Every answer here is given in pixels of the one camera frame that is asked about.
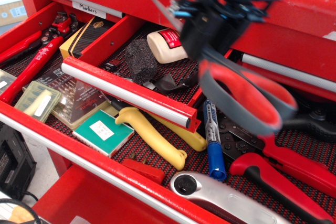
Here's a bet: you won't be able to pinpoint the red handled wire stripper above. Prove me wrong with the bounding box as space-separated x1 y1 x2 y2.
1 11 80 104

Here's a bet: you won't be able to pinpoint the green small box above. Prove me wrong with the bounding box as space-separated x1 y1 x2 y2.
72 110 134 158

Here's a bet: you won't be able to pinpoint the small red black connector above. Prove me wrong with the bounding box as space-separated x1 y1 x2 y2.
103 59 121 72

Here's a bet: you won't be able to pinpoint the black handled clamp tool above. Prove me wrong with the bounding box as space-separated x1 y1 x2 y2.
282 87 336 143

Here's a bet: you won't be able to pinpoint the red tool chest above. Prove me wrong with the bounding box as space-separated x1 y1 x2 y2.
1 0 335 223

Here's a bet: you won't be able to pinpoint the small open red drawer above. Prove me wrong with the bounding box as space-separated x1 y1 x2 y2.
61 15 202 132

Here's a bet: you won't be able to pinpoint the small red plug adapter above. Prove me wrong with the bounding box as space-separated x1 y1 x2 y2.
121 153 165 184

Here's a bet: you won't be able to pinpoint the small yellowish plastic case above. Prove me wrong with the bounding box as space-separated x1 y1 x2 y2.
14 81 62 123

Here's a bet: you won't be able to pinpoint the red handled crimping tool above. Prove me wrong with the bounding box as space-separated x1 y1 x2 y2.
218 113 335 223

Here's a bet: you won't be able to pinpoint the clear plastic case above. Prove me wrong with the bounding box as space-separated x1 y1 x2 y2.
0 69 17 94

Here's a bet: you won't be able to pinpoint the black foam block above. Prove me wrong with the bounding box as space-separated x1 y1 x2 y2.
124 38 158 85

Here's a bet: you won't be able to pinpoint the orange grey handled scissors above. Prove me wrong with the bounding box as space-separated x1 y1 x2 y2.
152 0 298 135

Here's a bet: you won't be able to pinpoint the yellow handled pliers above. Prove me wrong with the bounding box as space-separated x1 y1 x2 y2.
115 106 207 170

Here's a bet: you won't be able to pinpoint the drill bit set case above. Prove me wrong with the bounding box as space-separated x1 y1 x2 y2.
35 68 118 130

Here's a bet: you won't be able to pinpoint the blue whiteboard marker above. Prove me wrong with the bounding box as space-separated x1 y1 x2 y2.
203 99 226 181

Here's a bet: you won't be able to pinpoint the black sleeved cable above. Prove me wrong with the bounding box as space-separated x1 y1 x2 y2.
0 191 43 224

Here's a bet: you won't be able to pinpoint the silver utility knife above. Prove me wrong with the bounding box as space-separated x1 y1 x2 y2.
170 172 289 223

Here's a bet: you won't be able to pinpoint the black tape scrap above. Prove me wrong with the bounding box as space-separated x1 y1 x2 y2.
154 70 198 94

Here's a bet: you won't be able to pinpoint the large open red drawer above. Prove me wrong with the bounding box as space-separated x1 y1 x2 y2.
1 3 335 223

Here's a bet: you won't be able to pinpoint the black electronic device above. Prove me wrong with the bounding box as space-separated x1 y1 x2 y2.
1 123 36 200

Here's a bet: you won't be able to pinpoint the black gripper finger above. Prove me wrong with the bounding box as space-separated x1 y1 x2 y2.
207 16 249 54
180 15 210 60

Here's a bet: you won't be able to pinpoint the white glue bottle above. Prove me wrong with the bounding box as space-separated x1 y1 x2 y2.
147 28 188 64

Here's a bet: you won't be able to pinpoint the black yellow box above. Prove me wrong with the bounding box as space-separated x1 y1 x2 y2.
59 17 115 59

